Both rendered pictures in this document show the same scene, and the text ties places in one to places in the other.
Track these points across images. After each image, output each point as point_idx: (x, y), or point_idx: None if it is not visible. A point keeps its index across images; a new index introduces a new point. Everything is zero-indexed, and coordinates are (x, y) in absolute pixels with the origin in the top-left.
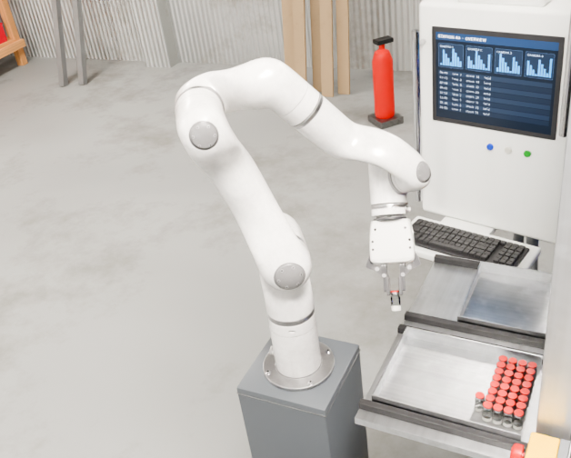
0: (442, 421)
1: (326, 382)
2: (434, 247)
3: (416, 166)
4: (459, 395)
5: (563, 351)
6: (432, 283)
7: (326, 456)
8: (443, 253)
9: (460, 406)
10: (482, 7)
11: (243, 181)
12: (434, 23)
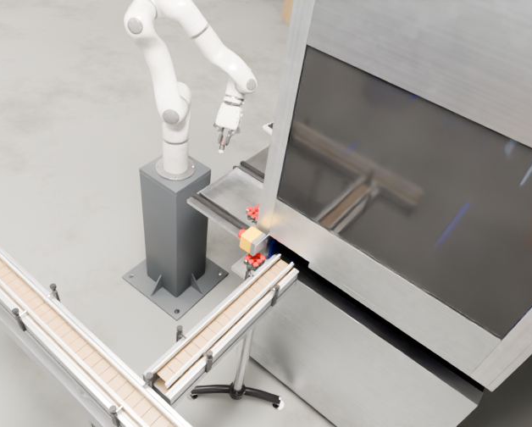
0: (225, 213)
1: (185, 180)
2: None
3: (247, 80)
4: (242, 207)
5: (269, 190)
6: (265, 152)
7: (174, 217)
8: None
9: (240, 211)
10: None
11: (156, 58)
12: None
